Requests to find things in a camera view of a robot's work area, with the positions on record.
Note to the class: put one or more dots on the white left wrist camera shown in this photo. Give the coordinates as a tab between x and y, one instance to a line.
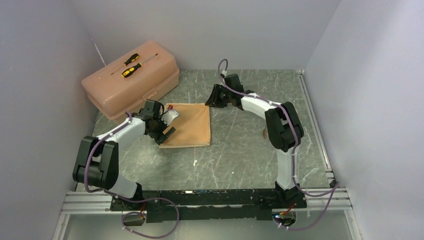
169	115

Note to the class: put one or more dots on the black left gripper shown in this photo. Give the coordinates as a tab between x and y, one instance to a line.
159	137

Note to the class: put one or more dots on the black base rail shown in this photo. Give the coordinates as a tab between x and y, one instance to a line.
216	204

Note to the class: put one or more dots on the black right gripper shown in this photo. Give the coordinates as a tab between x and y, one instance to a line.
213	100

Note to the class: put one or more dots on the pink plastic toolbox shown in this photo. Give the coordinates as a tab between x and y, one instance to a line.
147	72

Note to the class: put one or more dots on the brown wooden utensil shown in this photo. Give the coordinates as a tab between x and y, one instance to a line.
265	133

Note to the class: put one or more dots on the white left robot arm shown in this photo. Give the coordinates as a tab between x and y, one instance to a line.
97	161

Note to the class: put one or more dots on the orange cloth napkin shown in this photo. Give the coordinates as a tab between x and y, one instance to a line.
192	126

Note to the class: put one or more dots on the upper yellow black screwdriver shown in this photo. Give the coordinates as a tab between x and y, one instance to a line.
132	59

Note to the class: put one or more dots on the yellow black screwdriver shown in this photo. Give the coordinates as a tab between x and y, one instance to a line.
136	68
132	59

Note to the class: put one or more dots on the aluminium frame rail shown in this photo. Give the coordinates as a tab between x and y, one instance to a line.
84	203

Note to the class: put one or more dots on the lower yellow black screwdriver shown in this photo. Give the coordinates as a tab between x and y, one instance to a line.
136	68

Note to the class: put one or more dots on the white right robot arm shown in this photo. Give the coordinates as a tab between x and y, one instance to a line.
284	129

